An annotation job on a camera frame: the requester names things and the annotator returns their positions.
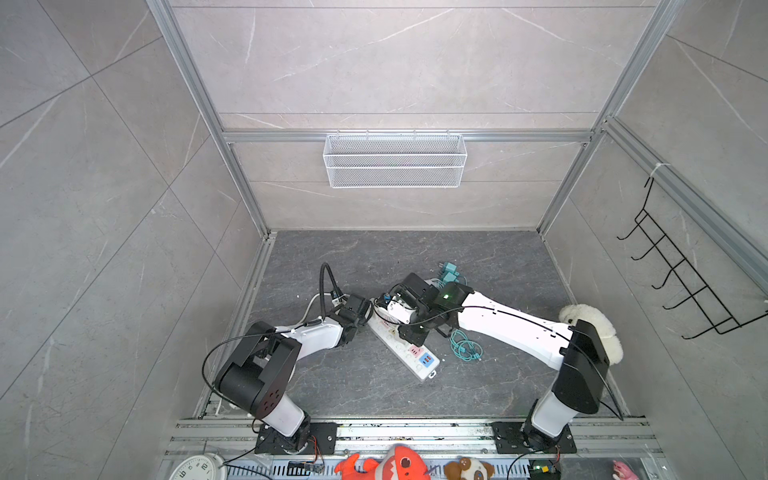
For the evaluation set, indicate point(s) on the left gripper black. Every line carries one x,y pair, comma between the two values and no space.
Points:
360,308

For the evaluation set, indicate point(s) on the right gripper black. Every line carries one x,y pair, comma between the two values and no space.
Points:
415,339

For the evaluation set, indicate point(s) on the white power strip colourful sockets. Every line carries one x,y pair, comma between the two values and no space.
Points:
418,359

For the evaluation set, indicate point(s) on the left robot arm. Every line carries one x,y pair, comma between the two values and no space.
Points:
255,376

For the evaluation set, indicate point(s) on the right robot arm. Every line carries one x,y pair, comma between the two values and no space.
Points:
581,345

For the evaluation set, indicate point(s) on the teal charger lower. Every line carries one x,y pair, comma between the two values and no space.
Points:
447,278

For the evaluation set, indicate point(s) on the red plush lobster toy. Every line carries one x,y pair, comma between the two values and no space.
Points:
400,463

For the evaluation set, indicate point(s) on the brown white plush dog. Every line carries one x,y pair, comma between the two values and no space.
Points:
468,468

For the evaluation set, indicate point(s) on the white round clock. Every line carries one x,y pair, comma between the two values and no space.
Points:
206,466

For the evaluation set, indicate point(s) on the pink plush toy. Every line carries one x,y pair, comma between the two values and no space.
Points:
621,471

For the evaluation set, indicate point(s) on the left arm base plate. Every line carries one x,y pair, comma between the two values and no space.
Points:
310,439

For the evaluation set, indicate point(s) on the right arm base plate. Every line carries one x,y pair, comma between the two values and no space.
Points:
516,438

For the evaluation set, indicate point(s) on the white wire mesh basket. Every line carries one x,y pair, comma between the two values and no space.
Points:
370,161

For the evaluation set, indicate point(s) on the black wall hook rack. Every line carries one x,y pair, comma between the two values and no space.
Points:
695,288

